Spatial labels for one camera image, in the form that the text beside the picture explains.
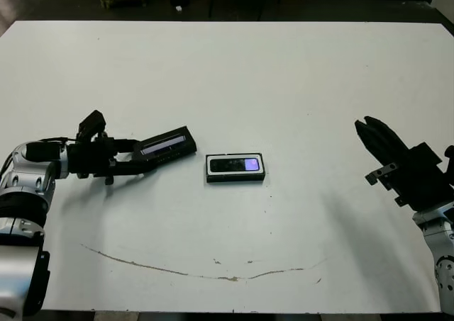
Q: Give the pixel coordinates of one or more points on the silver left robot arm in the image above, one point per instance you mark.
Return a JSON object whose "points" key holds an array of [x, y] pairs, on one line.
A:
{"points": [[21, 179]]}

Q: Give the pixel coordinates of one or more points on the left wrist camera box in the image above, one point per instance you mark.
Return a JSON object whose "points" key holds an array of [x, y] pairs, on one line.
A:
{"points": [[92, 126]]}

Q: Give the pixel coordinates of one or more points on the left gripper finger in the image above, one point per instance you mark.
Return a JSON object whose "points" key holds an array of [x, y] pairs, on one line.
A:
{"points": [[127, 145], [134, 167]]}

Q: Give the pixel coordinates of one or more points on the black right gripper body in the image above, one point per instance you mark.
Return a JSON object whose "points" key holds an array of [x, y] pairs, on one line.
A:
{"points": [[422, 183]]}

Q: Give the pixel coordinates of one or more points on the black office chair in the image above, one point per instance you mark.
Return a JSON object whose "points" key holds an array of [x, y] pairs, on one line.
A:
{"points": [[210, 0]]}

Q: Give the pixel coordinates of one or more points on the slim black camera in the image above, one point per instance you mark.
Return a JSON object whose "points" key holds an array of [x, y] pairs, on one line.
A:
{"points": [[230, 165]]}

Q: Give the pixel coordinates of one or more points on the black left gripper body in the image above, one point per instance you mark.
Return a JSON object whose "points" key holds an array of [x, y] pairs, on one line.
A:
{"points": [[92, 158]]}

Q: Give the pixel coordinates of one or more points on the black box lid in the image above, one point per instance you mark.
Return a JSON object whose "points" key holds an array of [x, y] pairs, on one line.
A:
{"points": [[174, 149]]}

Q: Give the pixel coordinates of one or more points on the black box base white insert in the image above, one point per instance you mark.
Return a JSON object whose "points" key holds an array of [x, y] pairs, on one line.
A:
{"points": [[234, 178]]}

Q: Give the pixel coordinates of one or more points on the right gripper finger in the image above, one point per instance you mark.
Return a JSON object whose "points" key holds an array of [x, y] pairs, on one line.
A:
{"points": [[369, 144], [388, 142]]}

